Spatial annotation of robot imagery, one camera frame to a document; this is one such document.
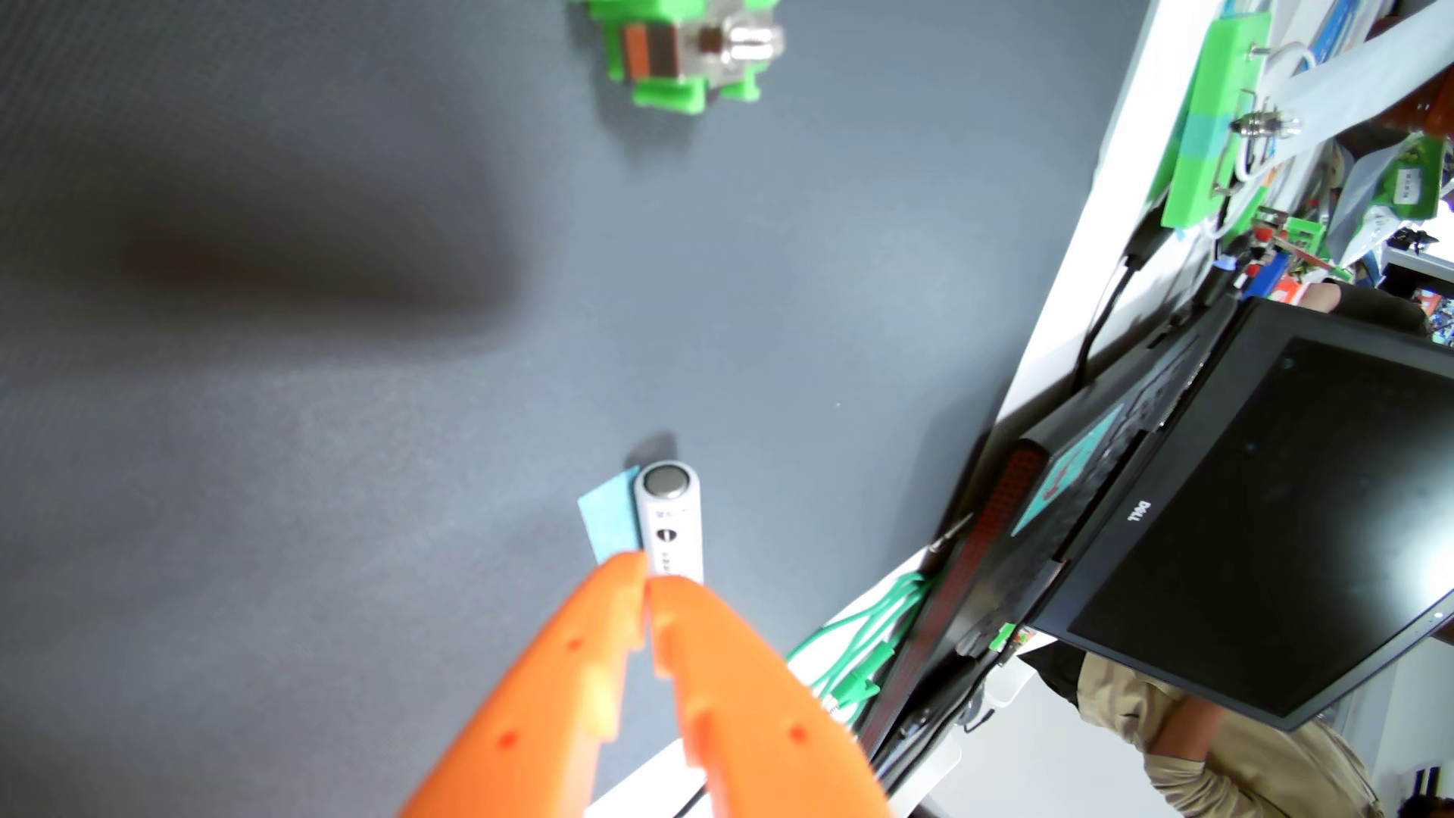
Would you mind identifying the dark grey mat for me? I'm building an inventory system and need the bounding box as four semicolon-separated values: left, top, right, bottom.
0;0;1160;818

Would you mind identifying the white cylindrical battery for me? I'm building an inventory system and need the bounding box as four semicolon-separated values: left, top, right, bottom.
634;460;706;586

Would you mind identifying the green battery holder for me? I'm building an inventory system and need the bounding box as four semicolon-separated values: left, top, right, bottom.
585;0;785;115

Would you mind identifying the black cable with plug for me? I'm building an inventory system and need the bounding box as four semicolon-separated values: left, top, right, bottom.
1073;221;1172;388

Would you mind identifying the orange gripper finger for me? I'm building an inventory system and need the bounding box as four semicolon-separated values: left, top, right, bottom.
647;575;895;818
398;551;651;818

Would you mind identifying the person in beige shirt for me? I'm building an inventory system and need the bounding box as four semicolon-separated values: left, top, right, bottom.
1039;642;1454;818

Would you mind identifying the light blue paper marker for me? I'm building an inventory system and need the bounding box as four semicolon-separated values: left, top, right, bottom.
577;466;645;566

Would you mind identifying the black Dell laptop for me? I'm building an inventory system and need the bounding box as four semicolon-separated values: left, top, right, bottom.
852;289;1454;797

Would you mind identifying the green block with metal connectors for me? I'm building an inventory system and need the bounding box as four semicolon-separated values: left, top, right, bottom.
1159;11;1274;229

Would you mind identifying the green cable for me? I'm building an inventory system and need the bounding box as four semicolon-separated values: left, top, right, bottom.
786;571;933;723

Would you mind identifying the pale grey tape strip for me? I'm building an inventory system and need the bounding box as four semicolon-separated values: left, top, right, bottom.
1250;11;1454;149

